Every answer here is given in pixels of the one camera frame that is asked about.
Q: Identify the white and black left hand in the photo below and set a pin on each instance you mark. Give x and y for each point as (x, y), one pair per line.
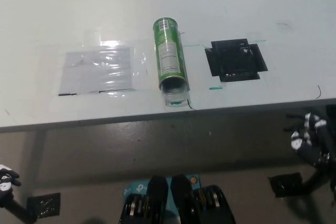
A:
(5, 184)

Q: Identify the white and black right hand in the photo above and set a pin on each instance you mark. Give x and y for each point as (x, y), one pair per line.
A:
(307, 140)

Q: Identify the clear plastic chips tray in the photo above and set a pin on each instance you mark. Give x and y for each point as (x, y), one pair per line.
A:
(175, 95)

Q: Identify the black robot body blocks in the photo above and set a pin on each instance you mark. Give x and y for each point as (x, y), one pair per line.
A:
(157, 203)

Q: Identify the green chips can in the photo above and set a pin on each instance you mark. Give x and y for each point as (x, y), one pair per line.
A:
(168, 51)

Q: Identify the black table leg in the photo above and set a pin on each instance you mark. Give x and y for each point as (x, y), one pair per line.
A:
(21, 212)
(319, 179)

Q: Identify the short green tape mark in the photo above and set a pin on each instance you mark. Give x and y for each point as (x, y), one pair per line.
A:
(215, 87)

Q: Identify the black tape square patch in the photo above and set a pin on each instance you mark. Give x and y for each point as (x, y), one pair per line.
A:
(233, 61)

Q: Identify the clear taped plastic sheet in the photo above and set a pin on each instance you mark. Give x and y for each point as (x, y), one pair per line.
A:
(97, 72)

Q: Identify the clear plastic film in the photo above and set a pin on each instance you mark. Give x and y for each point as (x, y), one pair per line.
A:
(139, 58)

